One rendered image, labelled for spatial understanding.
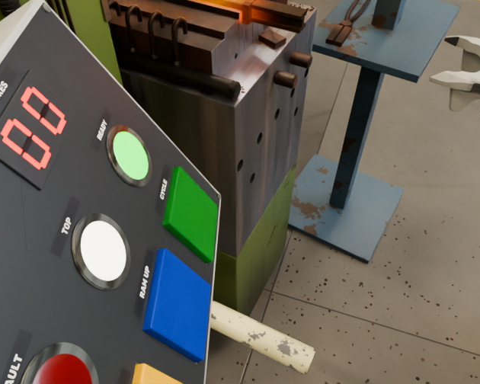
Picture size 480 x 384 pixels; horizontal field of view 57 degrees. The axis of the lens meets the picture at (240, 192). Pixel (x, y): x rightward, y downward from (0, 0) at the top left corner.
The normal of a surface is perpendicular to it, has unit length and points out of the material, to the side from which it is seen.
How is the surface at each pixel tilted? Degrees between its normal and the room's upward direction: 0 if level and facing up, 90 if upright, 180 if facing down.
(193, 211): 60
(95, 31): 90
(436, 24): 0
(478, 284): 0
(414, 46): 0
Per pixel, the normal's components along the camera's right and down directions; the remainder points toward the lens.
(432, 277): 0.00, -0.66
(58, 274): 0.87, -0.30
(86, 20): 0.89, 0.34
